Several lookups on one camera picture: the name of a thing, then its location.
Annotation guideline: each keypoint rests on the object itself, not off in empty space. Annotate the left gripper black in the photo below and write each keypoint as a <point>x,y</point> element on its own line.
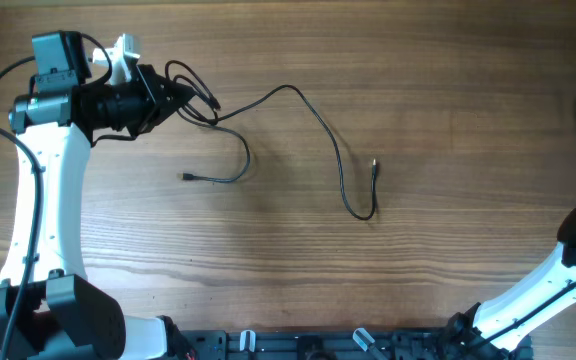
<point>153,88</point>

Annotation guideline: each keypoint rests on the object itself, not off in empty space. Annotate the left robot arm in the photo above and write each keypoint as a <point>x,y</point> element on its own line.
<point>48,308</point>

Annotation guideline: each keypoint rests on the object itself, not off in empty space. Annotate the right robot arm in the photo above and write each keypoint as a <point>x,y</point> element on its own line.
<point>495,328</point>

